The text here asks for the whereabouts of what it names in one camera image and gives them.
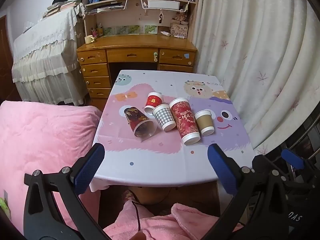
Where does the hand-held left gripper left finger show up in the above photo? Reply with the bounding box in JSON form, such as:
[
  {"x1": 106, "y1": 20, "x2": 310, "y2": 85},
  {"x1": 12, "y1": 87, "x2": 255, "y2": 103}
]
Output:
[{"x1": 23, "y1": 143, "x2": 110, "y2": 240}]

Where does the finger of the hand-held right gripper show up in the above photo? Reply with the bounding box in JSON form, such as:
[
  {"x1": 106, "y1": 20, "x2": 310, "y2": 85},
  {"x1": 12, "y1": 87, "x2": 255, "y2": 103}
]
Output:
[
  {"x1": 280, "y1": 148, "x2": 320, "y2": 180},
  {"x1": 252, "y1": 154, "x2": 284, "y2": 178}
]

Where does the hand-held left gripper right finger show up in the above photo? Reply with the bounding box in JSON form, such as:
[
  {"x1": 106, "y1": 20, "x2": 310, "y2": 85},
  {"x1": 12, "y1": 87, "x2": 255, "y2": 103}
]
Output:
[{"x1": 201, "y1": 143, "x2": 297, "y2": 240}]

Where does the brown paper cup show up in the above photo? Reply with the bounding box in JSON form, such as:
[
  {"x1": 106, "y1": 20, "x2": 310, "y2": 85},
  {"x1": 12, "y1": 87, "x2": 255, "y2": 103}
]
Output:
[{"x1": 194, "y1": 110, "x2": 215, "y2": 136}]

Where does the tall red patterned cup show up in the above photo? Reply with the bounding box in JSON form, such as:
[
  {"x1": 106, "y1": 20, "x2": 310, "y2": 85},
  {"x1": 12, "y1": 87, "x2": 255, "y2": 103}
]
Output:
[{"x1": 169, "y1": 98, "x2": 201, "y2": 145}]

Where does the dark floral clear cup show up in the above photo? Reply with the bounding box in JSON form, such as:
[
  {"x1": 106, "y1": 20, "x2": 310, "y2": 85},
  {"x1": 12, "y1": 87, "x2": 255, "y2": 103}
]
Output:
[{"x1": 125, "y1": 106, "x2": 157, "y2": 140}]

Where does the grey checked paper cup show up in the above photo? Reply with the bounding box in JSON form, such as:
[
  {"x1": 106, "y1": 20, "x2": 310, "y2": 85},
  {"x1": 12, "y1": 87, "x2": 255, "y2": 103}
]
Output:
[{"x1": 152, "y1": 104, "x2": 177, "y2": 132}]

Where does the small red paper cup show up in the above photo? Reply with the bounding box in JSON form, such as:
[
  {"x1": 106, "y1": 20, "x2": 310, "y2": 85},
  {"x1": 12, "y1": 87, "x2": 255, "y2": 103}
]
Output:
[{"x1": 144, "y1": 92, "x2": 164, "y2": 115}]

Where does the metal rack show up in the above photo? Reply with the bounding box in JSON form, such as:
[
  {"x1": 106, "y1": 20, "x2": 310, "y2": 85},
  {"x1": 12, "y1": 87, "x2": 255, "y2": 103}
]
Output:
[{"x1": 285, "y1": 110, "x2": 320, "y2": 162}]

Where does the patterned slipper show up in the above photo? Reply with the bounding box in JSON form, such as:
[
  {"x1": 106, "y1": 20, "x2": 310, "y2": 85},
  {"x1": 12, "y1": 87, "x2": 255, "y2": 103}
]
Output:
[{"x1": 121, "y1": 189, "x2": 141, "y2": 205}]

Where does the pink fluffy blanket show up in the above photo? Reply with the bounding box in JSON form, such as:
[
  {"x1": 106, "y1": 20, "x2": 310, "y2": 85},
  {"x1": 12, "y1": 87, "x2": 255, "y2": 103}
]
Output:
[{"x1": 0, "y1": 100, "x2": 103, "y2": 233}]

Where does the cartoon printed tablecloth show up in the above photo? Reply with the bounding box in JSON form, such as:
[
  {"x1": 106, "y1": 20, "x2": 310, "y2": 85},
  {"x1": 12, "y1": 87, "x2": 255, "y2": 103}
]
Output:
[{"x1": 89, "y1": 69, "x2": 256, "y2": 193}]

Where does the pink fluffy robe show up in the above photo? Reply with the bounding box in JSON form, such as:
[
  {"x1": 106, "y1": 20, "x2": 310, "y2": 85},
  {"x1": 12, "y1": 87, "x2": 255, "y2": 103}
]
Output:
[{"x1": 102, "y1": 200, "x2": 244, "y2": 240}]

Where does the green packet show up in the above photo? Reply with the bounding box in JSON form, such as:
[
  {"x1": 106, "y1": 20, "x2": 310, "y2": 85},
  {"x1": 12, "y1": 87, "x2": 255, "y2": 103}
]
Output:
[{"x1": 0, "y1": 197, "x2": 11, "y2": 219}]

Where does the white floral curtain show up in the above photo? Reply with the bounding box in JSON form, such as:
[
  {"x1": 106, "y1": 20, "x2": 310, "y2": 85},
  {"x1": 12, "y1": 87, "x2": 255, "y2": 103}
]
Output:
[{"x1": 192, "y1": 0, "x2": 319, "y2": 157}]

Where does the lace covered piano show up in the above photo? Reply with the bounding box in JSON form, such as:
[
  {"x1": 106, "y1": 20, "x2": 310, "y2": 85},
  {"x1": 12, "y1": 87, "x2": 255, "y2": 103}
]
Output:
[{"x1": 11, "y1": 5, "x2": 87, "y2": 106}]

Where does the wooden desk with drawers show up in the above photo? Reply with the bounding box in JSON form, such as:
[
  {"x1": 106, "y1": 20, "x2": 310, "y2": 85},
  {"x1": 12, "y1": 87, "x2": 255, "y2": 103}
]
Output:
[{"x1": 76, "y1": 34, "x2": 198, "y2": 111}]

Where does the pen holder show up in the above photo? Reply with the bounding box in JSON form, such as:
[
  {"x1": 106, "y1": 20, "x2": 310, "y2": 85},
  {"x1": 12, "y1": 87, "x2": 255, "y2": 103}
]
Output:
[{"x1": 91, "y1": 24, "x2": 103, "y2": 37}]

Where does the brown wooden door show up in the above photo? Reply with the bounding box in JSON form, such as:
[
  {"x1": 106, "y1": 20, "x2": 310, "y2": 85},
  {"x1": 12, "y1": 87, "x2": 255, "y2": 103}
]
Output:
[{"x1": 0, "y1": 15, "x2": 21, "y2": 102}]

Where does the printed cardboard box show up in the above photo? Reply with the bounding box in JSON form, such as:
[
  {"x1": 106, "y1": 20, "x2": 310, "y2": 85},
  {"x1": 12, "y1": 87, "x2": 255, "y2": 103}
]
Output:
[{"x1": 170, "y1": 22, "x2": 188, "y2": 37}]

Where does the wooden desk hutch shelf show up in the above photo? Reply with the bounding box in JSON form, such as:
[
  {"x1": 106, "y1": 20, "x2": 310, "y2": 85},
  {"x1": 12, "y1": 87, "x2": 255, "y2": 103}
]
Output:
[{"x1": 81, "y1": 0, "x2": 202, "y2": 39}]

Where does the stack of books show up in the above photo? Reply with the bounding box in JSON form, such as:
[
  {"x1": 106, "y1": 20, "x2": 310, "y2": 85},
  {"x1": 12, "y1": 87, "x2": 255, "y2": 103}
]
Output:
[{"x1": 42, "y1": 0, "x2": 83, "y2": 19}]

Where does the white storage tray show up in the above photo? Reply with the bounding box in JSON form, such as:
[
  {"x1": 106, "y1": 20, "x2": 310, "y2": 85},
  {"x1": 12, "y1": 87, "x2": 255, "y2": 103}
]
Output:
[{"x1": 147, "y1": 0, "x2": 181, "y2": 11}]

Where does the black cable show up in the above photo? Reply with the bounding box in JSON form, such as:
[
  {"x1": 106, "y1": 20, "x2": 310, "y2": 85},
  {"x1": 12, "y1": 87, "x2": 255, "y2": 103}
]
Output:
[{"x1": 131, "y1": 200, "x2": 142, "y2": 232}]

